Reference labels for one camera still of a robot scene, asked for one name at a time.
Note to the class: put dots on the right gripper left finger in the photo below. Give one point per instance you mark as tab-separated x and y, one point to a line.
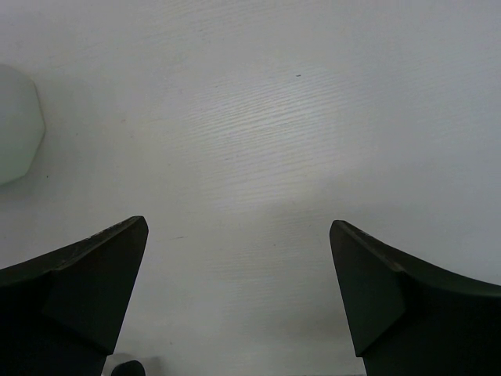
62	312

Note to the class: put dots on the white octagonal plastic bin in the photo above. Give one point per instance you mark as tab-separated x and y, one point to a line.
22	124

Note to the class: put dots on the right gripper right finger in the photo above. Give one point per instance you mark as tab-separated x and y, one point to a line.
410	317

